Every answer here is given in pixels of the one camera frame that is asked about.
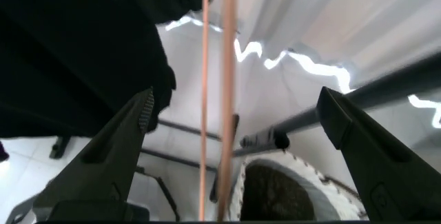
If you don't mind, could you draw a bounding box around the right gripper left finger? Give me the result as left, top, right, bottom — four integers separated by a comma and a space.
32, 88, 155, 222

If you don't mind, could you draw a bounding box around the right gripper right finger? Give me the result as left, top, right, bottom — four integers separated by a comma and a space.
316, 85, 441, 222

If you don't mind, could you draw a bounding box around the black garment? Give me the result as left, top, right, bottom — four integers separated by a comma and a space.
0, 0, 221, 139

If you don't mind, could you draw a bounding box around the pink clothes hanger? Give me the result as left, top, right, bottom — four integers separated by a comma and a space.
198, 0, 238, 222

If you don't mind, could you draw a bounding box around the white laundry basket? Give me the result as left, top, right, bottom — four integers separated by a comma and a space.
229, 151, 369, 222

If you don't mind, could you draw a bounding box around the black clothes rack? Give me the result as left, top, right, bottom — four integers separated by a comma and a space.
50, 53, 441, 204

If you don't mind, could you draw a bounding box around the white curtain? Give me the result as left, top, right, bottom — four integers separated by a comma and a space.
192, 0, 441, 90

